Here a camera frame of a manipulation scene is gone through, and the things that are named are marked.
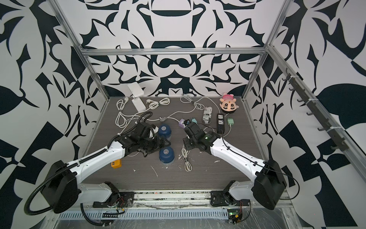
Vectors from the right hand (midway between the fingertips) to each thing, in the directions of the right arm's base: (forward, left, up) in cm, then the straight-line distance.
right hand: (187, 138), depth 82 cm
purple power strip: (+18, +4, -11) cm, 21 cm away
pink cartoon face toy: (+31, -31, -6) cm, 45 cm away
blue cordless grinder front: (-9, +11, -3) cm, 15 cm away
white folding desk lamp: (+29, +32, +11) cm, 44 cm away
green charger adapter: (+20, -32, -13) cm, 40 cm away
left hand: (-3, +12, 0) cm, 12 cm away
